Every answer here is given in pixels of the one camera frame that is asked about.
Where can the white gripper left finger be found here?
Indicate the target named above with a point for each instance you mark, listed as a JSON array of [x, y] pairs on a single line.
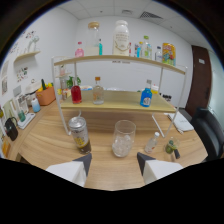
[[68, 171]]

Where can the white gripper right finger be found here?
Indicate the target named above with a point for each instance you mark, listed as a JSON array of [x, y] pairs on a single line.
[[160, 170]]

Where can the clear cup with limes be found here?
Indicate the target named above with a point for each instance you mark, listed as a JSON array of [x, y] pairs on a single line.
[[171, 146]]

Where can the clear bottle with red label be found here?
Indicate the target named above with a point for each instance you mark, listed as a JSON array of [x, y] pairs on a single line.
[[151, 143]]

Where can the silver soda water can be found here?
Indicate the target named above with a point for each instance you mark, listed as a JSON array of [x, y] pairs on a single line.
[[80, 135]]

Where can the green cup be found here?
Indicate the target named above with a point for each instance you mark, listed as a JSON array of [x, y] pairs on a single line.
[[21, 116]]

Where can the clear glass with ice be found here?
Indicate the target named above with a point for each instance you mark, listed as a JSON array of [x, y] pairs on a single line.
[[122, 143]]

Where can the white zip pouch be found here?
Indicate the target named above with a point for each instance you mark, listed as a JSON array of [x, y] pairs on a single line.
[[181, 121]]

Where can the black office chair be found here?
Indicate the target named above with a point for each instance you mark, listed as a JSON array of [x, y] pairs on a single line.
[[208, 133]]

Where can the white tray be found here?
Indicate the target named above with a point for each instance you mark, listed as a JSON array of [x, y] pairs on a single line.
[[26, 121]]

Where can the black handbag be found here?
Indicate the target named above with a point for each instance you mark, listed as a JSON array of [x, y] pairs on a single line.
[[11, 130]]

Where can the blue liquid bottle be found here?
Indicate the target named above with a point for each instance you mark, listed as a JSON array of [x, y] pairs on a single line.
[[146, 98]]

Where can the white and blue bottle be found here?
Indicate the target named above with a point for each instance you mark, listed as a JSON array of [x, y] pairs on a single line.
[[35, 106]]

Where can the red liquid glass bottle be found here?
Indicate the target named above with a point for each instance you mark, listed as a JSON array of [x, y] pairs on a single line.
[[76, 94]]

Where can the orange storage basket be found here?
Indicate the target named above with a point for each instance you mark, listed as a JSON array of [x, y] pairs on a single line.
[[46, 96]]

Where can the white bottle with yellow label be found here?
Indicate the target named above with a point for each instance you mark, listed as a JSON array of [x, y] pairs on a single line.
[[154, 89]]

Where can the white two-tier wooden shelf rack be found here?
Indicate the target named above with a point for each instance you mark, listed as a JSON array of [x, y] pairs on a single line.
[[116, 101]]

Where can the clear bottle with amber cap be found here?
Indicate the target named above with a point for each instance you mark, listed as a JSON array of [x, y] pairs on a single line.
[[98, 95]]

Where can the green potted plant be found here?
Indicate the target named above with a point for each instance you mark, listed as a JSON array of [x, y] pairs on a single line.
[[70, 81]]

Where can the white kitchen appliance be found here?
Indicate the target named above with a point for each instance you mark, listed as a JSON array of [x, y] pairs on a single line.
[[32, 87]]

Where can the dark brown door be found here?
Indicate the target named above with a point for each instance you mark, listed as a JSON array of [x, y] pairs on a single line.
[[199, 80]]

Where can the pink pot with white flowers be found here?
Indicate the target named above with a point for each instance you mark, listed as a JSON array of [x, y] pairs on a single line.
[[62, 71]]

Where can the clear bottle with blue cap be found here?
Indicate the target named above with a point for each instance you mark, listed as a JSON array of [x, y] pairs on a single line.
[[158, 55]]

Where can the small pink liquid bottle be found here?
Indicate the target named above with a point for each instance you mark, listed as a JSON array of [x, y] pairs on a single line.
[[79, 51]]

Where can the clear bottle with green cap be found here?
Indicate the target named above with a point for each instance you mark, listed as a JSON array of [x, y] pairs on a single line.
[[147, 50]]

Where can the blue label clear bottle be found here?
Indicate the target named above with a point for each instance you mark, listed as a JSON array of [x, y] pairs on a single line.
[[138, 50]]

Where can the slim red label bottle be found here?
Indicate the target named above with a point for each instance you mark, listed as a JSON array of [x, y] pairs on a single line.
[[130, 49]]

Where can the slim teal liquid bottle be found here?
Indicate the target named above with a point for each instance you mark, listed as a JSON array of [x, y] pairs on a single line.
[[100, 48]]

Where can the glass jar with cork lid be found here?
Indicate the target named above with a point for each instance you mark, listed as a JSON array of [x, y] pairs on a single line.
[[92, 40]]

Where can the white vase with pale flowers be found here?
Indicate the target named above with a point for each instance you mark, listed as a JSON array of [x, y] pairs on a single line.
[[33, 40]]

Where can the large white milk bottle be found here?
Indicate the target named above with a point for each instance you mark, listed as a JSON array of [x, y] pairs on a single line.
[[121, 38]]

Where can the ceiling air vent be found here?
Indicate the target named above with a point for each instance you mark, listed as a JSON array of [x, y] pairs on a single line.
[[150, 15]]

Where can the square ceiling diffuser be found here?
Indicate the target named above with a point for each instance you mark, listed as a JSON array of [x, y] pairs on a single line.
[[127, 11]]

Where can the small wooden wall shelf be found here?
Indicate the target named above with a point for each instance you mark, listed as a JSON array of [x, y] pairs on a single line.
[[63, 74]]

